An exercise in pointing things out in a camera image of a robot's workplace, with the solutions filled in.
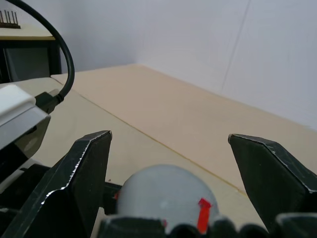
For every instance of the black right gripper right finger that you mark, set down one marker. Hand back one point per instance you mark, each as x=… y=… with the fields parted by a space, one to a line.
x=270 y=178

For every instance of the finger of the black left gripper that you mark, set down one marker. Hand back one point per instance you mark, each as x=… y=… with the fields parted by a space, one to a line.
x=112 y=196

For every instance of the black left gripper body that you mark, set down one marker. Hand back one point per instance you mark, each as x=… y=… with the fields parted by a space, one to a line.
x=32 y=179

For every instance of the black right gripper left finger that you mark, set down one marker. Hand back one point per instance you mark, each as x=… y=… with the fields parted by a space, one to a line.
x=74 y=188

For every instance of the translucent white jar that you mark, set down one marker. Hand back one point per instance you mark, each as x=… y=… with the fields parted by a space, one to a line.
x=163 y=193

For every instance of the dark peg rack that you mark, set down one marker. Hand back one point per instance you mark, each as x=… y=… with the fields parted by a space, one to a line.
x=9 y=21

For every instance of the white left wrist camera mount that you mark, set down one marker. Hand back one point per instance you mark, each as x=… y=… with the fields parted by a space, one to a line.
x=17 y=111

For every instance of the side table with black frame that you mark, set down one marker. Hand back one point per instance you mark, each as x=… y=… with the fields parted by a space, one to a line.
x=27 y=49

